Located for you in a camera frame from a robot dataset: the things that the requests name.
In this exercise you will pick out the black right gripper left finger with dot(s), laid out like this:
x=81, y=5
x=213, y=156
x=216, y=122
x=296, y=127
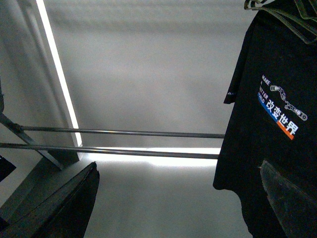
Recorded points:
x=58, y=207

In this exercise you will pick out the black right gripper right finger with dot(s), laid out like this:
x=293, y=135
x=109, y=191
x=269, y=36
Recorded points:
x=293, y=200

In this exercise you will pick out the metal hanger of printed shirt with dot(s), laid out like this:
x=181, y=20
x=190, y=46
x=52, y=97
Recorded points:
x=299, y=16

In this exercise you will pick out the lower thin metal rod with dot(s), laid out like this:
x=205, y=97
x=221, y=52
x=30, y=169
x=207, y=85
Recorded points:
x=109, y=151

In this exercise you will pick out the thin metal rod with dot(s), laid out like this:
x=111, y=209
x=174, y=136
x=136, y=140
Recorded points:
x=124, y=132
x=109, y=151

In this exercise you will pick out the upper thin metal rod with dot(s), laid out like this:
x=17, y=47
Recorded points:
x=124, y=132

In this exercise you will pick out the black printed t-shirt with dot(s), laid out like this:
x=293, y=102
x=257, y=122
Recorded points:
x=274, y=118

